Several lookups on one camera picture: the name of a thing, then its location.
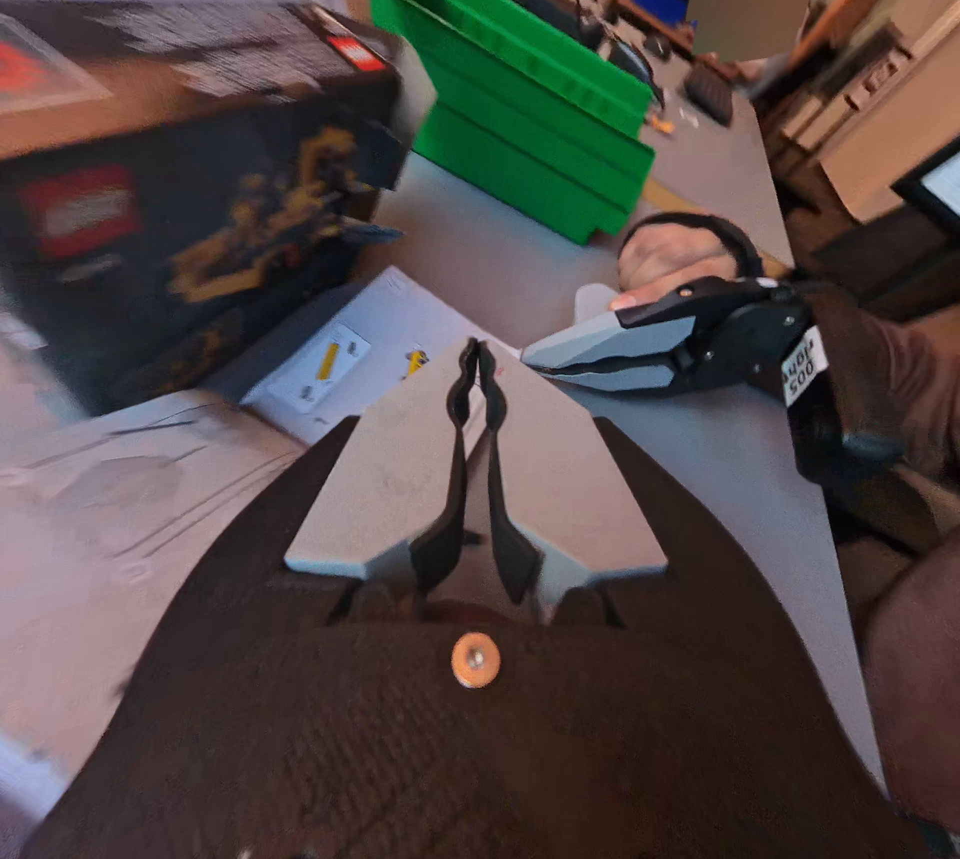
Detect dark lego set box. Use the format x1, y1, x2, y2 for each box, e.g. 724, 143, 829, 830
0, 2, 411, 419

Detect person's right hand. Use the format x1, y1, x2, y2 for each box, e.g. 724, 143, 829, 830
609, 225, 742, 313

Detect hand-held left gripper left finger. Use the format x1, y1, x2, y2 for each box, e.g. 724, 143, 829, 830
283, 338, 481, 596

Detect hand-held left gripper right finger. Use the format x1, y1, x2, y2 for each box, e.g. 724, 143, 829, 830
478, 341, 670, 626

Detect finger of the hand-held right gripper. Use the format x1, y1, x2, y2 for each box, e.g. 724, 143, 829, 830
521, 283, 699, 371
534, 351, 689, 394

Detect computer monitor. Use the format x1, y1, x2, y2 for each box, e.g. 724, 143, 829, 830
891, 142, 960, 234

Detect black keyboard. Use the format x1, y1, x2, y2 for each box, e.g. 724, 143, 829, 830
681, 58, 736, 127

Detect green plastic bin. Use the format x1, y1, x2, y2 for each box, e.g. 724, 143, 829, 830
358, 0, 659, 247

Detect person's right forearm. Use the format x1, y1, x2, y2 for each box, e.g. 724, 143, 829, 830
802, 280, 960, 485

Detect lego instruction booklet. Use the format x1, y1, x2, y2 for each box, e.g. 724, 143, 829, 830
0, 265, 526, 808

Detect person's leg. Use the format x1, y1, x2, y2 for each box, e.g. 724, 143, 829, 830
858, 550, 960, 834

